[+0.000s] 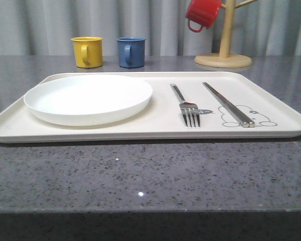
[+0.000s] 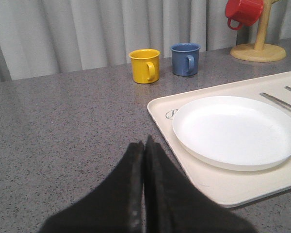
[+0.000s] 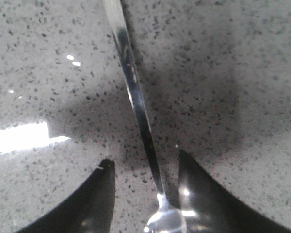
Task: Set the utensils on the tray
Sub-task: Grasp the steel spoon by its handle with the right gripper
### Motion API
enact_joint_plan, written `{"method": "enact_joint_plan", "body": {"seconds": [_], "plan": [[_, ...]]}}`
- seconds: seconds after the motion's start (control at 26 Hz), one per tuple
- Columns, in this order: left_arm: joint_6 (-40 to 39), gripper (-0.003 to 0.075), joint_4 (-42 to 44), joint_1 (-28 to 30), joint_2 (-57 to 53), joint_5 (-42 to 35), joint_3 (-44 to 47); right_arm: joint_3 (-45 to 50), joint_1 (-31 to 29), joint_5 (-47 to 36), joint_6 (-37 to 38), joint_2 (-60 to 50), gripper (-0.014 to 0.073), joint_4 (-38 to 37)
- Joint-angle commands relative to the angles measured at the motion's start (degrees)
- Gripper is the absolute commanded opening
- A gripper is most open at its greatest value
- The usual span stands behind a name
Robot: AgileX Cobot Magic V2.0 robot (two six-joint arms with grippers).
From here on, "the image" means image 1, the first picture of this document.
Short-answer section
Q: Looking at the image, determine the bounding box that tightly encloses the blue mug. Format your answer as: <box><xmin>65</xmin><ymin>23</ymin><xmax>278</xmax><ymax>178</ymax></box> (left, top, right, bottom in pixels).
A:
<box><xmin>117</xmin><ymin>37</ymin><xmax>146</xmax><ymax>68</ymax></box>

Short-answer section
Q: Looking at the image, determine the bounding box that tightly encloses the silver chopstick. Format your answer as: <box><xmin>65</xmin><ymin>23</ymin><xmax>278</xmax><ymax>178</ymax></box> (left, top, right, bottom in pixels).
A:
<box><xmin>203</xmin><ymin>81</ymin><xmax>255</xmax><ymax>128</ymax></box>
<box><xmin>202</xmin><ymin>82</ymin><xmax>250</xmax><ymax>129</ymax></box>

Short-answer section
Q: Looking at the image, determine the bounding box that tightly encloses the yellow mug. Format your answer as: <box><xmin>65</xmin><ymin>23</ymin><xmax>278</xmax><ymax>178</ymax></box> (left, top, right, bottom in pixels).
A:
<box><xmin>71</xmin><ymin>36</ymin><xmax>103</xmax><ymax>68</ymax></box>

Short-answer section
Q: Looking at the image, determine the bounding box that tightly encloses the grey curtain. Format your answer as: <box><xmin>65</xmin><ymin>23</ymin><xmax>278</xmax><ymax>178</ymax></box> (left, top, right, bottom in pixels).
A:
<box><xmin>0</xmin><ymin>1</ymin><xmax>301</xmax><ymax>57</ymax></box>

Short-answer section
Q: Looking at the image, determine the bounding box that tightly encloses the red mug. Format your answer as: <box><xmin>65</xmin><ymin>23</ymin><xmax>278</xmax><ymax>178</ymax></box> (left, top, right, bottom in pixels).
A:
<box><xmin>185</xmin><ymin>0</ymin><xmax>222</xmax><ymax>33</ymax></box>

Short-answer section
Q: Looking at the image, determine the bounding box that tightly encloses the silver fork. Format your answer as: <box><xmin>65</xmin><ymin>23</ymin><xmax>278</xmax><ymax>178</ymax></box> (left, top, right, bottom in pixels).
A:
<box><xmin>170</xmin><ymin>83</ymin><xmax>200</xmax><ymax>128</ymax></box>

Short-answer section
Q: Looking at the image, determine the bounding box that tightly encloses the wooden mug tree stand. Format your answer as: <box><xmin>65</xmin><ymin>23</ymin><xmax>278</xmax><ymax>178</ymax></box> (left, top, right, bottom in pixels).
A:
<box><xmin>194</xmin><ymin>0</ymin><xmax>256</xmax><ymax>68</ymax></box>

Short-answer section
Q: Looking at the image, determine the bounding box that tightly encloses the white round plate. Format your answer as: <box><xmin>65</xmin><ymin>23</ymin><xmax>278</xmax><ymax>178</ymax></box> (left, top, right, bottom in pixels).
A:
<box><xmin>24</xmin><ymin>74</ymin><xmax>153</xmax><ymax>127</ymax></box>

